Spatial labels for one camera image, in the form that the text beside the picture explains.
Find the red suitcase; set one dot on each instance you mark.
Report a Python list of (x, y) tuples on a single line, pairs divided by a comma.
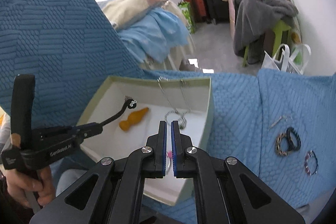
[(195, 7)]

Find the green shopping bag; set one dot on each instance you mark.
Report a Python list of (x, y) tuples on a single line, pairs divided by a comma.
[(187, 18)]

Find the blue textured sofa cover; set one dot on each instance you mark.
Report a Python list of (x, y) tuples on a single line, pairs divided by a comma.
[(52, 43)]

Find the white tote bag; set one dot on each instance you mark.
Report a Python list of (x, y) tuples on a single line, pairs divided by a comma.
[(270, 61)]

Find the green cardboard box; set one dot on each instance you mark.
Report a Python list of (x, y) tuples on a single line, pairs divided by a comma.
[(110, 134)]

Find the green stool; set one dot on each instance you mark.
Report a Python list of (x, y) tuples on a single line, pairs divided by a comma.
[(282, 27)]

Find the cream pink quilt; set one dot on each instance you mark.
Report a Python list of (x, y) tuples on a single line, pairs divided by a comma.
[(131, 7)]

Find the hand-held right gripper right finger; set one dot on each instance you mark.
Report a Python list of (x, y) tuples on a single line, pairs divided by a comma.
[(173, 153)]

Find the black hair stick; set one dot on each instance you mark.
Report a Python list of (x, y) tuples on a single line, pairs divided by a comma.
[(118, 114)]

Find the pink bedding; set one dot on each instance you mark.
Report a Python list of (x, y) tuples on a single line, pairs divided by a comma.
[(233, 8)]

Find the orange hair clip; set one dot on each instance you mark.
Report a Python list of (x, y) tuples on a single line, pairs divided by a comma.
[(134, 119)]

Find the light blue bed blanket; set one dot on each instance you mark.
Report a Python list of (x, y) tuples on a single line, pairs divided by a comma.
[(157, 32)]

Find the grey blanket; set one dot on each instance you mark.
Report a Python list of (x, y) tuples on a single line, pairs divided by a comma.
[(257, 19)]

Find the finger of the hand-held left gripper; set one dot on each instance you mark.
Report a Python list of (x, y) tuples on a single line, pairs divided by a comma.
[(89, 127), (89, 134)]

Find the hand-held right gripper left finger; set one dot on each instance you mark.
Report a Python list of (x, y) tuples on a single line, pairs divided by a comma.
[(164, 153)]

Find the person's left hand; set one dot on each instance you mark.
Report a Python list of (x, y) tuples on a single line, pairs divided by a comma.
[(18, 184)]

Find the black suitcase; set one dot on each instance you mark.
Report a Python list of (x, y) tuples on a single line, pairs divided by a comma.
[(215, 6)]

